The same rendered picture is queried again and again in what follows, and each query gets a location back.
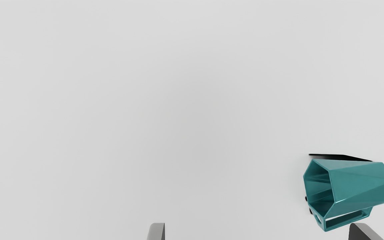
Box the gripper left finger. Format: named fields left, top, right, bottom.
left=147, top=223, right=166, bottom=240

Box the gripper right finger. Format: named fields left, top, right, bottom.
left=349, top=222, right=384, bottom=240

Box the teal faceted mug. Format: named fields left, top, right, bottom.
left=303, top=159, right=384, bottom=232

